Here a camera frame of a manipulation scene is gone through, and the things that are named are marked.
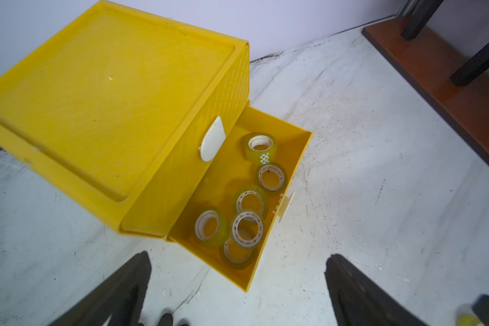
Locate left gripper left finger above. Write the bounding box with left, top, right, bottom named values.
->
left=51, top=251, right=152, bottom=325

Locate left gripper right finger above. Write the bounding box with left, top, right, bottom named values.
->
left=325, top=254, right=425, bottom=326

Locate yellow top drawer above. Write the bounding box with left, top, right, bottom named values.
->
left=120, top=43, right=250, bottom=237

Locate yellow drawer cabinet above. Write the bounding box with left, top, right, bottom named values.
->
left=0, top=0, right=251, bottom=238

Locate yellow black work glove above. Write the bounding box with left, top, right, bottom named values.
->
left=156, top=312, right=190, bottom=326

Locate brown wooden step shelf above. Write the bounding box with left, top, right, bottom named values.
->
left=361, top=1, right=489, bottom=165

